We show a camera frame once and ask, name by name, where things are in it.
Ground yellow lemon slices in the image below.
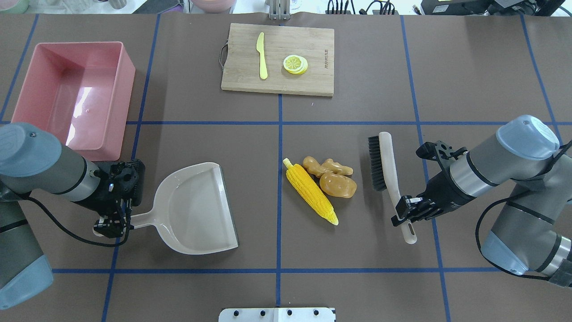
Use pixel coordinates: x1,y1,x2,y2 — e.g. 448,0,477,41
282,55,309,75

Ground pink plastic bin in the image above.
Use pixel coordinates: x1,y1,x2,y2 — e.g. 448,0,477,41
12,41,136,161

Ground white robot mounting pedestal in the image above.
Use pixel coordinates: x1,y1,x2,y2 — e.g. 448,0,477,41
218,306,336,322

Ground yellow toy corn cob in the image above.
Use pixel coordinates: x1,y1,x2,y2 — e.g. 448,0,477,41
282,158,339,226

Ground beige plastic dustpan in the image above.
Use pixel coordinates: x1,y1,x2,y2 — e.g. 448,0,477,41
93,162,239,255

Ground beige hand brush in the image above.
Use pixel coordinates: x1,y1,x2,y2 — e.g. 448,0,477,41
368,131,417,245

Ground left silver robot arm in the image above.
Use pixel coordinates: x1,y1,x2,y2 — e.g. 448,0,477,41
0,123,145,310

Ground pink bowl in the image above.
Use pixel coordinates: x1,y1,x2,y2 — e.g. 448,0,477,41
191,0,236,13

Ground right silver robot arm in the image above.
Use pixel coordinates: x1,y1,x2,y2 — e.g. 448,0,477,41
391,114,571,288

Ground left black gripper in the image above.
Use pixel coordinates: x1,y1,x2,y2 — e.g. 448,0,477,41
74,159,145,238

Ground tan toy ginger root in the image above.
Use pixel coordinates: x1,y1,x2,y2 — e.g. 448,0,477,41
302,156,353,178

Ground wooden cutting board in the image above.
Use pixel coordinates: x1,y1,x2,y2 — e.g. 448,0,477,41
221,23,335,97

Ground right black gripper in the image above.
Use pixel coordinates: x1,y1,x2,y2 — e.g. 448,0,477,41
391,140,468,227

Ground yellow plastic knife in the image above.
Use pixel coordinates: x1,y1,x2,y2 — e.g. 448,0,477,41
256,31,268,80

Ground brown toy potato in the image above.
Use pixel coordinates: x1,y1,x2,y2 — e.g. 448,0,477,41
319,173,357,199

